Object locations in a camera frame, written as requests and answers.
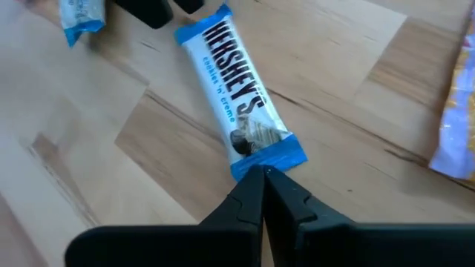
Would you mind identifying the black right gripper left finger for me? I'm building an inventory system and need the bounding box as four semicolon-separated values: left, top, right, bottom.
65;165;266;267

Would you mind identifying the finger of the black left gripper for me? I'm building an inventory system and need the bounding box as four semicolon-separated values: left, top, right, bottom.
113;0;174;30
174;0;206;15

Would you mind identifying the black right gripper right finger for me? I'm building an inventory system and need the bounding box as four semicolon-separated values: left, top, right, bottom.
263;165;475;267

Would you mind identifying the white blue Hershey's bar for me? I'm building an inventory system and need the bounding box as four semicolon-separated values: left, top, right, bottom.
173;2;309;182
58;0;108;48

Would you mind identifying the yellow Sour Patch candy pack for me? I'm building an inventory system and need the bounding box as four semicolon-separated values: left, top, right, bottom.
428;7;475;183

